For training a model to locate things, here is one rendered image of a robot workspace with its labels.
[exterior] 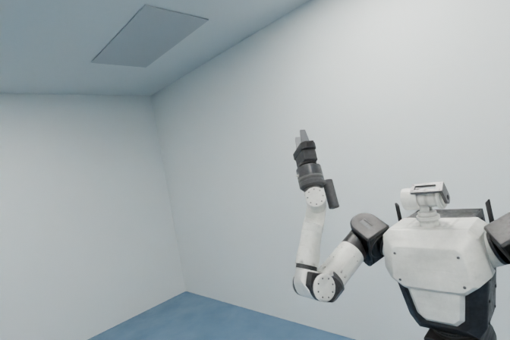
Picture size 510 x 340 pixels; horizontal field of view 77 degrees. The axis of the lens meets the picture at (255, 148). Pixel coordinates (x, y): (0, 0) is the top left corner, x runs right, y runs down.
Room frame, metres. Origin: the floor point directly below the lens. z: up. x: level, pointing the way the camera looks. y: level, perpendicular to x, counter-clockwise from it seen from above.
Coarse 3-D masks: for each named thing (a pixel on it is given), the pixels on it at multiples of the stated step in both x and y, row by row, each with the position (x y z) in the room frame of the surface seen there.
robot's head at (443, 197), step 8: (416, 184) 0.95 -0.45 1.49; (424, 184) 0.93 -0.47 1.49; (432, 184) 0.92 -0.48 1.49; (440, 184) 0.90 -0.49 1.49; (416, 192) 0.93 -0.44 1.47; (424, 192) 0.92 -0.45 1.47; (432, 192) 0.90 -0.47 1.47; (440, 192) 0.89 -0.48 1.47; (448, 192) 0.92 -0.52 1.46; (440, 200) 0.90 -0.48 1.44; (448, 200) 0.91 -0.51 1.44
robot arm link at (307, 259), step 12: (300, 240) 1.03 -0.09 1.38; (312, 240) 1.00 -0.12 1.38; (300, 252) 0.99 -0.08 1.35; (312, 252) 0.98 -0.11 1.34; (300, 264) 0.98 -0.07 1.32; (312, 264) 0.97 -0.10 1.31; (300, 276) 0.97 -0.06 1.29; (312, 276) 0.94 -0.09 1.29; (300, 288) 0.99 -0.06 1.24; (312, 288) 0.93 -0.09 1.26
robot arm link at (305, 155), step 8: (304, 144) 1.09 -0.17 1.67; (312, 144) 1.09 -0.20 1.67; (296, 152) 1.14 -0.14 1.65; (304, 152) 1.09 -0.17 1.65; (312, 152) 1.10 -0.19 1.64; (296, 160) 1.16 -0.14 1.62; (304, 160) 1.09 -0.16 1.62; (312, 160) 1.10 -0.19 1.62; (304, 168) 1.08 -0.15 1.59; (312, 168) 1.07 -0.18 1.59; (320, 168) 1.09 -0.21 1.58; (296, 176) 1.10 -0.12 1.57; (304, 176) 1.07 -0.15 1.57
